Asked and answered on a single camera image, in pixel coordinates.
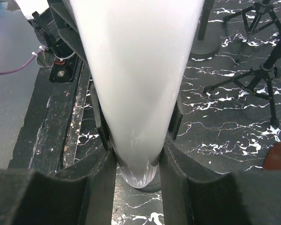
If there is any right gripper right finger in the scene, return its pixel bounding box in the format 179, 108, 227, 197
159, 137, 281, 225

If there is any black tripod shock-mount stand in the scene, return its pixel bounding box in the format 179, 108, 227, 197
221, 0, 281, 65

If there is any brown metronome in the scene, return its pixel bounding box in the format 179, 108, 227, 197
263, 142, 281, 171

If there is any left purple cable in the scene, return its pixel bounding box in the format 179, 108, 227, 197
0, 45, 49, 75

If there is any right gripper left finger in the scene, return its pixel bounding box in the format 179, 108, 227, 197
0, 147, 117, 225

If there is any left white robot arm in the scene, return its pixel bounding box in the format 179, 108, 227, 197
26, 0, 85, 83

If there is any black front mounting rail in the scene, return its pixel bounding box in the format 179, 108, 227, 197
8, 56, 85, 174

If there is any white microphone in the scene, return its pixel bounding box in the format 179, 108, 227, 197
70, 0, 204, 188

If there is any small black tripod clip stand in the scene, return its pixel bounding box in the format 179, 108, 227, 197
203, 38, 281, 128

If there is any black round-base mic stand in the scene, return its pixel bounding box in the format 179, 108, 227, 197
189, 0, 221, 59

